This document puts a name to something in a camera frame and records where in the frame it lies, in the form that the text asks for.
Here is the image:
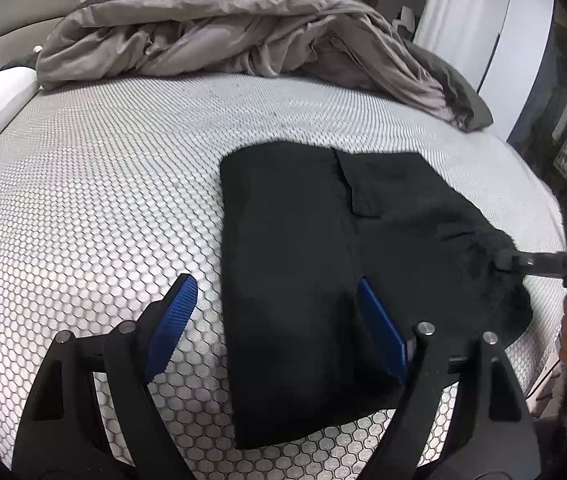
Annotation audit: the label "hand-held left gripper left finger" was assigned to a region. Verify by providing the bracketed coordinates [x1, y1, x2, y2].
[12, 273, 199, 480]

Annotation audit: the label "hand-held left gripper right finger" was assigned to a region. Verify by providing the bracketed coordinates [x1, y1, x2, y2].
[357, 278, 541, 480]

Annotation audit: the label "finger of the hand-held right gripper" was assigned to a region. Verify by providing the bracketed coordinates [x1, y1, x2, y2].
[493, 250, 567, 278]

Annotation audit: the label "black pants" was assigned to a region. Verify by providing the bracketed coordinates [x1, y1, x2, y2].
[220, 140, 534, 451]

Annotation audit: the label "honeycomb patterned mattress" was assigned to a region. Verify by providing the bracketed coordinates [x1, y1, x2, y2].
[0, 71, 567, 480]

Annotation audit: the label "white wardrobe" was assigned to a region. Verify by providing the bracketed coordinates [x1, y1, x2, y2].
[478, 0, 557, 143]

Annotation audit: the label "white curtain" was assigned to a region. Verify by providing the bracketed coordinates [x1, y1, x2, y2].
[413, 0, 514, 86]

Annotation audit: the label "white chair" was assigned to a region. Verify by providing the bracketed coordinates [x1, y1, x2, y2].
[392, 6, 418, 37]

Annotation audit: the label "grey duvet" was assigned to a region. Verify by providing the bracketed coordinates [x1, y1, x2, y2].
[36, 0, 494, 133]

